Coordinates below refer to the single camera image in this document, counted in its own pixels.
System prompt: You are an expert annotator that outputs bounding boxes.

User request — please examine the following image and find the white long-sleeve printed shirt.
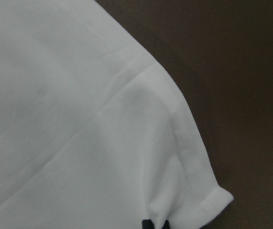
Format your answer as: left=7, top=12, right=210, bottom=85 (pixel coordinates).
left=0, top=0, right=233, bottom=229

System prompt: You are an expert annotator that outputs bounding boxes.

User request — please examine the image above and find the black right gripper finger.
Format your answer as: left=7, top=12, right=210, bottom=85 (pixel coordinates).
left=141, top=219, right=170, bottom=229

